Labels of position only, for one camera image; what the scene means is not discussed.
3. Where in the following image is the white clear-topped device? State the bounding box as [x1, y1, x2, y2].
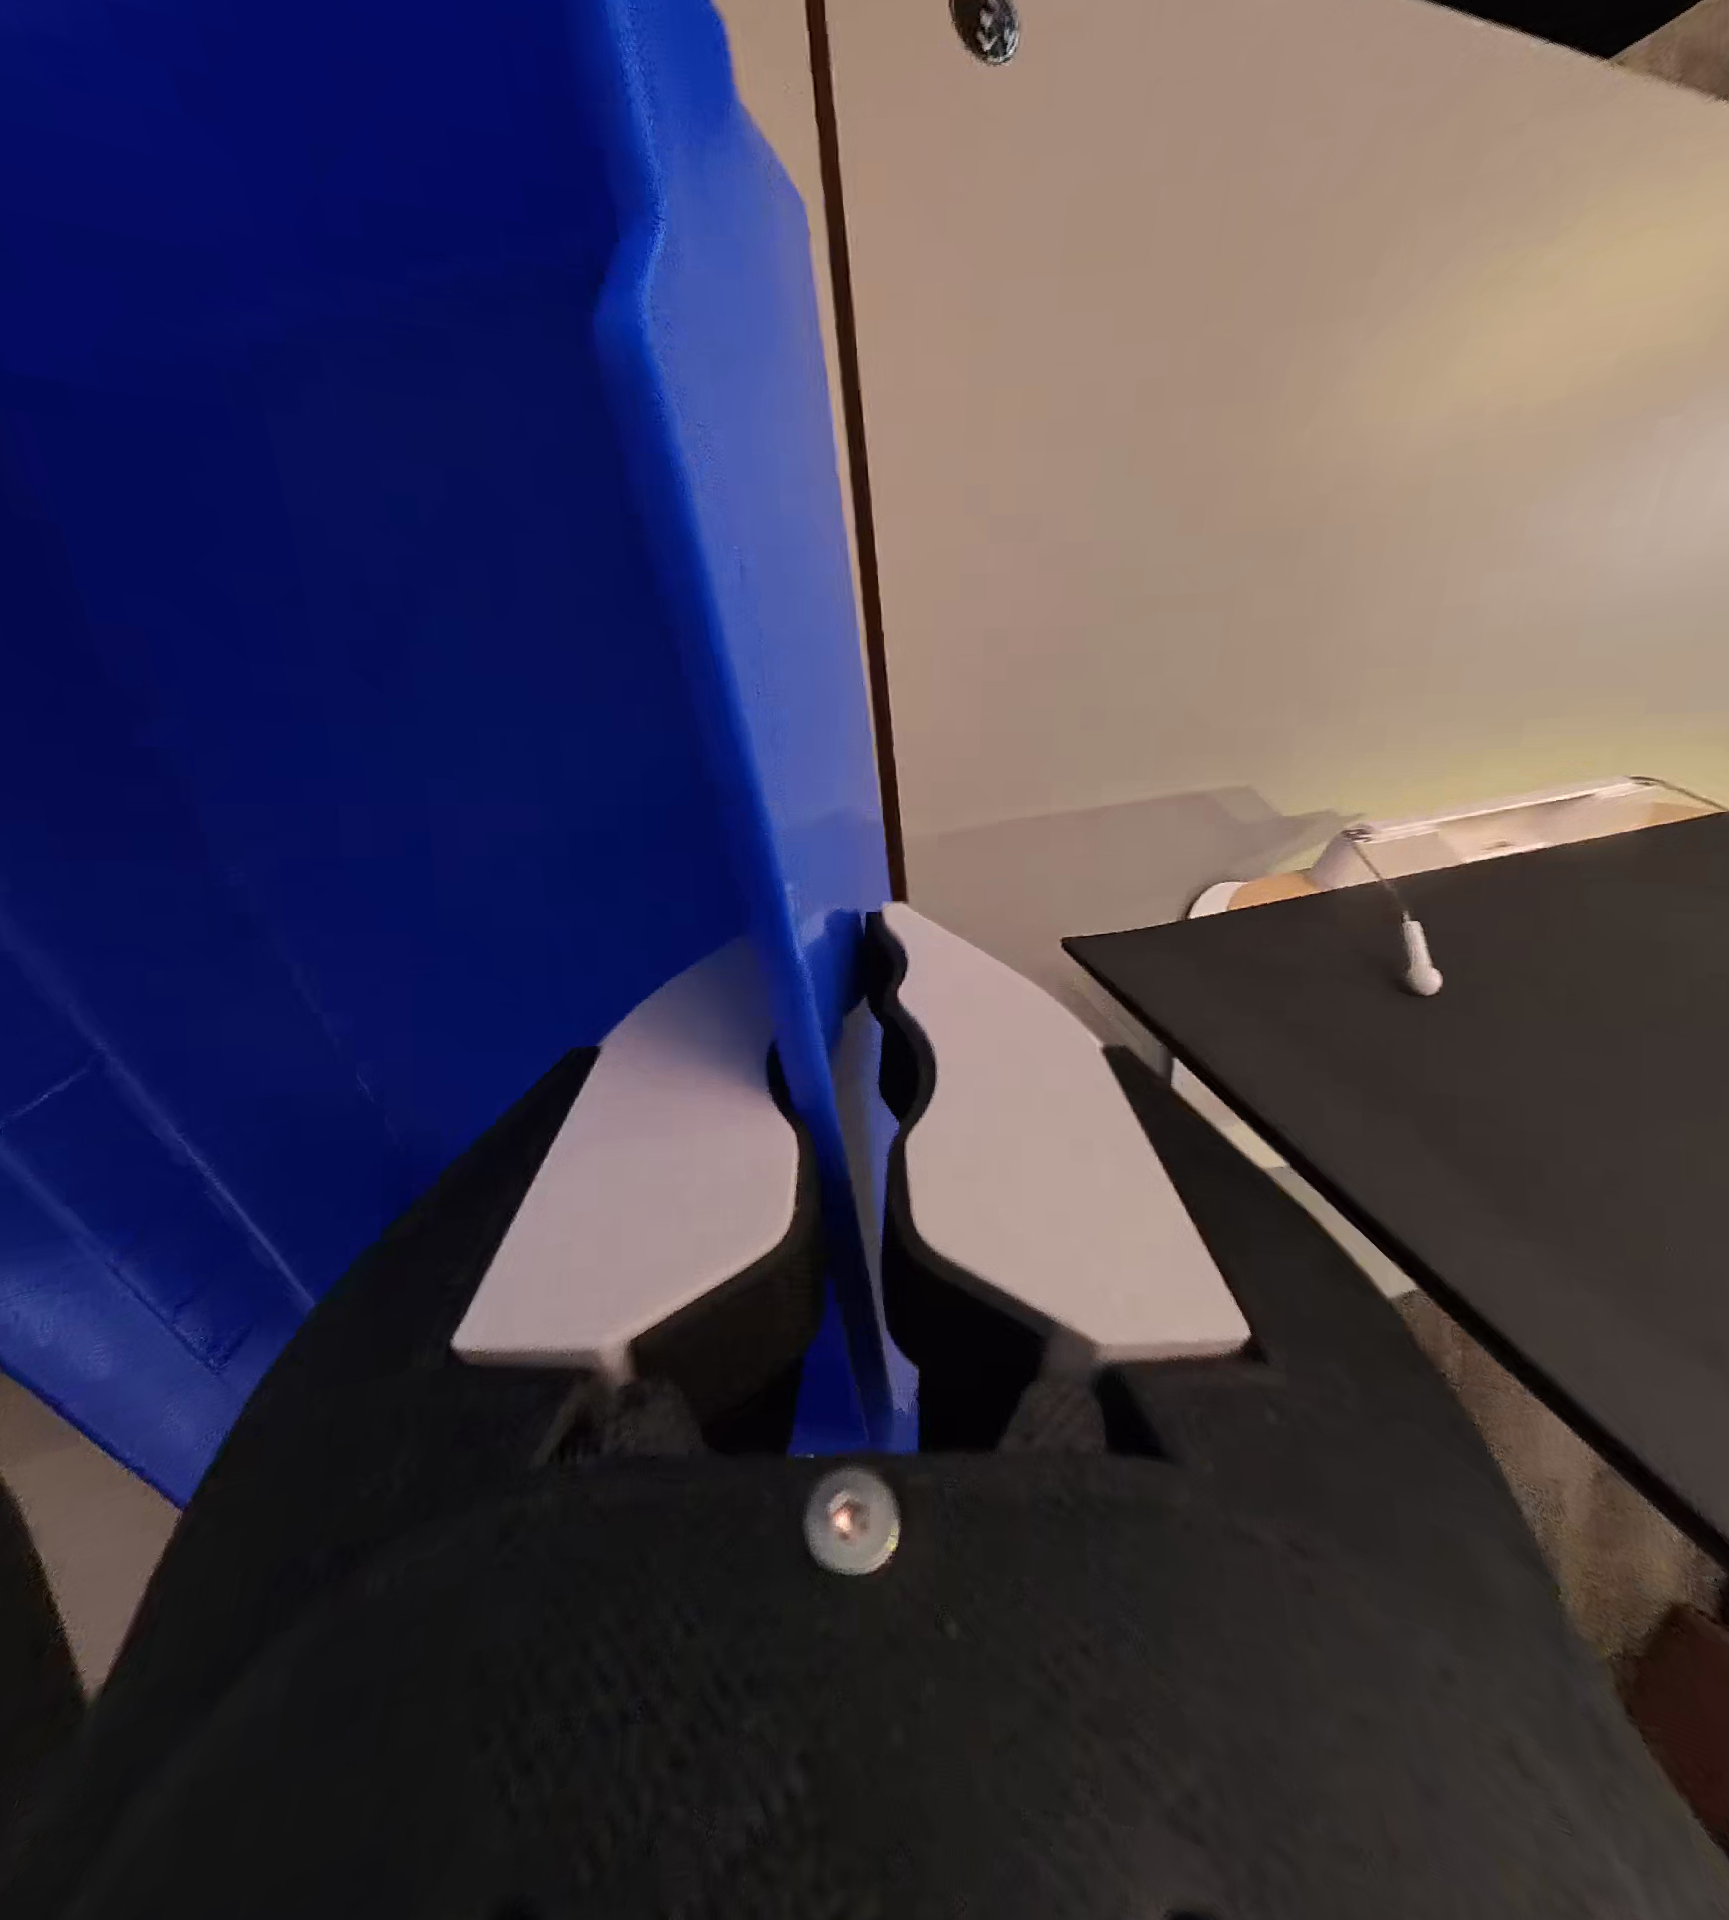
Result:
[1316, 773, 1729, 880]

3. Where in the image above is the blue plastic box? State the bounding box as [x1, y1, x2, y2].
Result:
[0, 0, 918, 1511]

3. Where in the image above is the black flat board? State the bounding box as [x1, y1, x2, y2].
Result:
[1063, 804, 1729, 1652]

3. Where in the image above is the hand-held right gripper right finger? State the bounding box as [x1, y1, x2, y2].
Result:
[865, 900, 1254, 1374]

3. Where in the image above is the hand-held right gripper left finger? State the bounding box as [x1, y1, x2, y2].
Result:
[450, 936, 824, 1391]

